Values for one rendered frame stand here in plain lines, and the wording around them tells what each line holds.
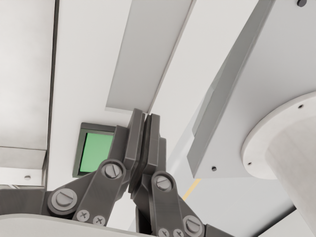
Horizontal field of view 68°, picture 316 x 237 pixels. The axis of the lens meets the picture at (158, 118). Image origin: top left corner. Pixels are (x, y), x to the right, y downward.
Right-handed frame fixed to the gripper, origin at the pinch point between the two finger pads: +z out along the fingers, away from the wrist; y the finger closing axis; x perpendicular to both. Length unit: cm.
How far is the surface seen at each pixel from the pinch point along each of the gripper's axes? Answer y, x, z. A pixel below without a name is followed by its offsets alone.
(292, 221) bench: 233, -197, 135
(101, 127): -2.3, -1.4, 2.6
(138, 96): -0.6, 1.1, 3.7
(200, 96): 3.3, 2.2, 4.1
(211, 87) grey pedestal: 10.8, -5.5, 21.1
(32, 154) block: -9.6, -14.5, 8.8
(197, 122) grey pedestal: 11.7, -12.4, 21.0
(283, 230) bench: 234, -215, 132
